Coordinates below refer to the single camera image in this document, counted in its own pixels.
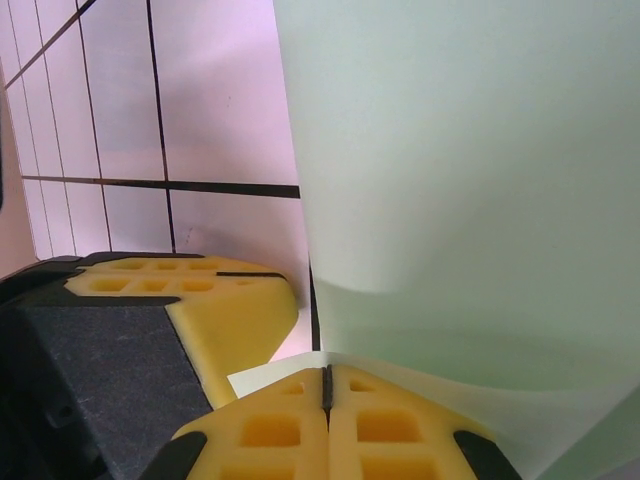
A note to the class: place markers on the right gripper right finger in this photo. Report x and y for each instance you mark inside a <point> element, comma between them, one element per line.
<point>390,435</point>

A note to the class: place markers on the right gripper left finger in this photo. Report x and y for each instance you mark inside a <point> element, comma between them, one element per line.
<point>270,435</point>

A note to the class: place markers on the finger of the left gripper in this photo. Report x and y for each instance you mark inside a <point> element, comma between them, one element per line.
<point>150,262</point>
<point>235,320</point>

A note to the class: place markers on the light green paper sheet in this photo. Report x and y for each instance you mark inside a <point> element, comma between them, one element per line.
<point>450,150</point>

